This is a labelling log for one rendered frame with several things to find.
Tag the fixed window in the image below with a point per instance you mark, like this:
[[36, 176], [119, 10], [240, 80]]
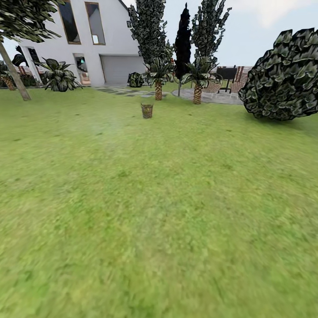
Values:
[[81, 68]]

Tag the charcoal grill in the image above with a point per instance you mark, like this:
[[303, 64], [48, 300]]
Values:
[[226, 73]]

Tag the garden chair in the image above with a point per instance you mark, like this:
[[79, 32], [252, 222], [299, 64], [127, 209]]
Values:
[[212, 88], [235, 87]]

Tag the wicker basket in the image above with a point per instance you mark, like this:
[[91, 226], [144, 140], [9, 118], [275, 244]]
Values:
[[147, 111]]

